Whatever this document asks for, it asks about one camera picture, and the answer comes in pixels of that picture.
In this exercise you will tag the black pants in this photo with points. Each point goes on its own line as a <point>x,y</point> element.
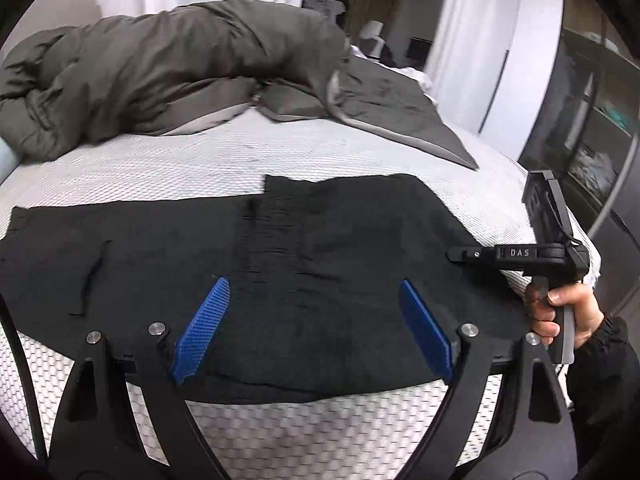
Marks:
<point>310,250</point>

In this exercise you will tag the dark glass cabinet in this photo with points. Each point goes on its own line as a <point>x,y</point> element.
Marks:
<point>595,125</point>

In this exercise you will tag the person's right forearm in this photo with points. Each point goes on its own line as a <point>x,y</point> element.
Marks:
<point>607,390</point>

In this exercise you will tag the person's right hand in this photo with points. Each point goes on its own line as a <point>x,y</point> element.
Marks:
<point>587,312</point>

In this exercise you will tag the olive green duvet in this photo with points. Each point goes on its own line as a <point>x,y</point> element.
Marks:
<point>165,65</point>

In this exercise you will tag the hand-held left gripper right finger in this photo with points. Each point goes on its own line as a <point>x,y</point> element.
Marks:
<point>425,325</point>

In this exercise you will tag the white table lamp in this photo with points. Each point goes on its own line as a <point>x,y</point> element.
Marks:
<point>371,35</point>

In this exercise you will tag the white patterned mattress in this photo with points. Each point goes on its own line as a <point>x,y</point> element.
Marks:
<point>165,160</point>

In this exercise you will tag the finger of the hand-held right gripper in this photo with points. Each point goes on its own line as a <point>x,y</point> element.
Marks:
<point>472,254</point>

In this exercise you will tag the white bedding pile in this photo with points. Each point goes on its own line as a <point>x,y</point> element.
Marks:
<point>322,4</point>

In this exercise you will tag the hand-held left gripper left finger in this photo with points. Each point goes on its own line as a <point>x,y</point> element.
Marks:
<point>200,330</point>

